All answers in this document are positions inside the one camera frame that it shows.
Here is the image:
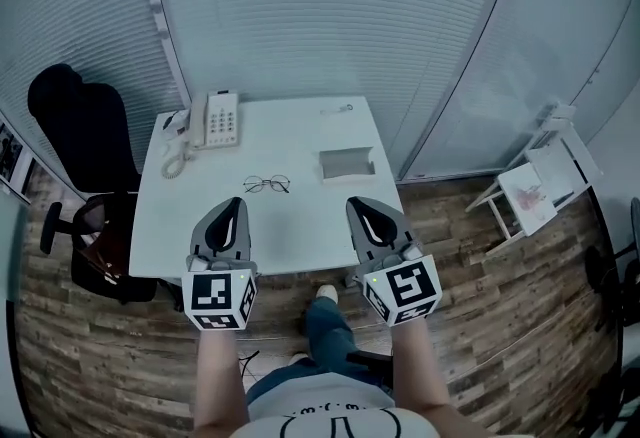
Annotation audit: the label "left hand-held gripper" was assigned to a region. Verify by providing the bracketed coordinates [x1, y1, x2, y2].
[181, 197, 259, 332]

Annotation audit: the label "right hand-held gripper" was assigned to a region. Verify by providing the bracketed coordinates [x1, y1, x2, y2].
[345, 196, 444, 327]

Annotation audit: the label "thin-rimmed eyeglasses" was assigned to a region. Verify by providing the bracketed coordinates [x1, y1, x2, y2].
[243, 174, 292, 196]

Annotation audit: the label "white glasses case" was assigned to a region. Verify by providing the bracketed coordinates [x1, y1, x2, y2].
[318, 146, 377, 185]

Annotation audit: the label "person's left forearm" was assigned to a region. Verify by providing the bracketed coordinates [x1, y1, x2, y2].
[192, 324, 252, 438]

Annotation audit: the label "person's right forearm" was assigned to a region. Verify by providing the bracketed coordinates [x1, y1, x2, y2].
[388, 319, 459, 427]

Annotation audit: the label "white desk telephone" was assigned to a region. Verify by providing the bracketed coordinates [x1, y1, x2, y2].
[187, 89, 242, 151]

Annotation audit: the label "person's blue jeans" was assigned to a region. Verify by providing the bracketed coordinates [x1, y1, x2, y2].
[244, 298, 396, 408]

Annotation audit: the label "small black and white gadget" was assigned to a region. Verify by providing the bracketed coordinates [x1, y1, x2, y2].
[163, 109, 192, 133]

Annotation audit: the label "white wooden chair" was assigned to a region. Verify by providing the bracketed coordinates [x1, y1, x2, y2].
[464, 100, 604, 243]

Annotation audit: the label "black office chair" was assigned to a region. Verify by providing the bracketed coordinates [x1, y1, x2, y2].
[27, 63, 159, 305]

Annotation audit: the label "person's white shirt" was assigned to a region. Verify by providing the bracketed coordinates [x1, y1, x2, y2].
[247, 372, 447, 438]

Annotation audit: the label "framed photo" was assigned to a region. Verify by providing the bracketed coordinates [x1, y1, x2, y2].
[21, 157, 51, 205]
[0, 120, 26, 188]

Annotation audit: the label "white coiled telephone cord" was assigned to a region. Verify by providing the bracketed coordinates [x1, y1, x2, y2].
[160, 141, 196, 180]

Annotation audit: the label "thin black floor cable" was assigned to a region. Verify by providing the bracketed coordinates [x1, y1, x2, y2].
[236, 348, 262, 378]

